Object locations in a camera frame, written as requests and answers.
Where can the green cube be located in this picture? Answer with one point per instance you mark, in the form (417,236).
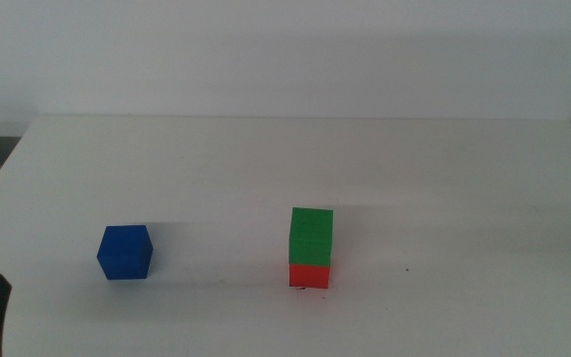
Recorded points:
(311,235)

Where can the red cube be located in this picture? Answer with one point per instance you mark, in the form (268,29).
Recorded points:
(309,276)

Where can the blue cube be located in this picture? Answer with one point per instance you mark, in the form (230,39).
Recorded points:
(124,253)

